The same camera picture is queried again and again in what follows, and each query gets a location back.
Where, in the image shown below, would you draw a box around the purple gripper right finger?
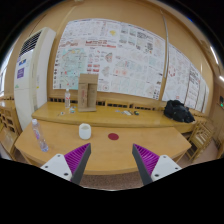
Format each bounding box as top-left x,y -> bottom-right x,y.
132,144 -> 181,185

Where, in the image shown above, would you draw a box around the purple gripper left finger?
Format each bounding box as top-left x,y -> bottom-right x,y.
42,143 -> 91,185

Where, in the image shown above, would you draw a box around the clear plastic water bottle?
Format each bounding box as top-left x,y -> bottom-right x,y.
32,119 -> 49,152

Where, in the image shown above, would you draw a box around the white ceramic cup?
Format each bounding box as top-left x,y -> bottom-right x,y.
79,123 -> 91,140

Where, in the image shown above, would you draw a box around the red round coaster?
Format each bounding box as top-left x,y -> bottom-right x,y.
108,133 -> 119,140

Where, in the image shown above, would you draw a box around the small bottle cap object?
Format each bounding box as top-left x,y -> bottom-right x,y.
69,107 -> 75,114

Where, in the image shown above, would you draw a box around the small items on back table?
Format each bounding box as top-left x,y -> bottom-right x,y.
115,110 -> 139,116

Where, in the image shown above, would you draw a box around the wooden chair right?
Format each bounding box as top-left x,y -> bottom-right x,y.
186,121 -> 215,162

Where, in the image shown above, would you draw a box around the wooden chair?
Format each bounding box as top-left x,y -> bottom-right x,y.
186,121 -> 215,162
0,100 -> 22,160

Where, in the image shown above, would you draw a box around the black backpack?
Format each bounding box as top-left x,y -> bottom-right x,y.
164,100 -> 194,123

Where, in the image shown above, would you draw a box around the wooden chair left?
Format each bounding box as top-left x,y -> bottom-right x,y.
0,100 -> 22,160

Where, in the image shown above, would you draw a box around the brown cardboard box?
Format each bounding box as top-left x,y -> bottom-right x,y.
78,74 -> 98,112

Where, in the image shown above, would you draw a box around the white standing air conditioner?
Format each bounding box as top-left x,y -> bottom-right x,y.
14,27 -> 56,129

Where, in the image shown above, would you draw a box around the right wall poster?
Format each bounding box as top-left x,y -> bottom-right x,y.
162,44 -> 209,113

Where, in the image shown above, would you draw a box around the large left wall poster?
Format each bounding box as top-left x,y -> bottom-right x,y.
53,18 -> 165,100

